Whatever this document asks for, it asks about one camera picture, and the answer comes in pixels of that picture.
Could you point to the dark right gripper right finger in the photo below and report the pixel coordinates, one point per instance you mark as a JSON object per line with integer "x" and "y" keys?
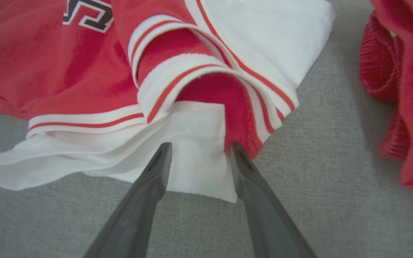
{"x": 267, "y": 222}

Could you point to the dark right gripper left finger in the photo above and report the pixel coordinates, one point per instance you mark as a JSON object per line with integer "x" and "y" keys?
{"x": 138, "y": 215}

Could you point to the red white basketball jersey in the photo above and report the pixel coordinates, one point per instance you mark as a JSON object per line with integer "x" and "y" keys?
{"x": 84, "y": 71}

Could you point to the grey fabric sofa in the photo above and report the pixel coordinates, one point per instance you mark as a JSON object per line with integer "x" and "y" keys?
{"x": 335, "y": 161}

